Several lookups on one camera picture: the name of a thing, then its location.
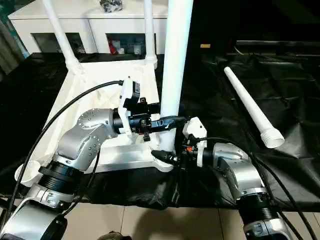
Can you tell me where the white plastic table leg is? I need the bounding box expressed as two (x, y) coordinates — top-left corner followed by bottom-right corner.
(42, 0), (83, 74)
(223, 66), (285, 149)
(142, 0), (158, 70)
(159, 0), (195, 161)

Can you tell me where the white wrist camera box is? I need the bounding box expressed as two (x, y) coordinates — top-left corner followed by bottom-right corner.
(182, 117), (208, 168)
(117, 76), (141, 137)

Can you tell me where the black glossy mat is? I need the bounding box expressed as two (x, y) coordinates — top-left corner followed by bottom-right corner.
(0, 51), (320, 210)

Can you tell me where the grey curtain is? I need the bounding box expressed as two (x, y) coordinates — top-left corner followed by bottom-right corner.
(0, 17), (30, 76)

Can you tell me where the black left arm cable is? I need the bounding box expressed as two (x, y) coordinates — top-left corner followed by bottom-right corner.
(7, 79), (125, 218)

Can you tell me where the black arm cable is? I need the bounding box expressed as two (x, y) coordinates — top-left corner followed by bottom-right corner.
(194, 136), (316, 240)
(7, 79), (125, 218)

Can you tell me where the black speaker box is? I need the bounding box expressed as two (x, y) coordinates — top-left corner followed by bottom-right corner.
(172, 0), (238, 56)

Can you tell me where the white upturned plastic table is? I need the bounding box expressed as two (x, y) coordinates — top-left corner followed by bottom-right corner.
(14, 59), (176, 187)

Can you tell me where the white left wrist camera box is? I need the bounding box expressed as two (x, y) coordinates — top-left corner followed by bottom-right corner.
(117, 76), (141, 137)

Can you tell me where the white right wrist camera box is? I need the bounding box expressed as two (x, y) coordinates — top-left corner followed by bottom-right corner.
(182, 117), (208, 168)

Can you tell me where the black left robot foot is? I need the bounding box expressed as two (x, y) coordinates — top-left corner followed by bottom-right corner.
(98, 231), (132, 240)

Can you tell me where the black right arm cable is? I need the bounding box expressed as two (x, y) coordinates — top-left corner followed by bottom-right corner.
(194, 136), (316, 240)

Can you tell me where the white glass-door cabinet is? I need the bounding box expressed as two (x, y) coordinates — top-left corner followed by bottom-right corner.
(7, 0), (171, 55)

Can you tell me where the black glossy tv stand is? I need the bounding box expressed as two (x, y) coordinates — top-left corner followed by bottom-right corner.
(234, 39), (320, 55)

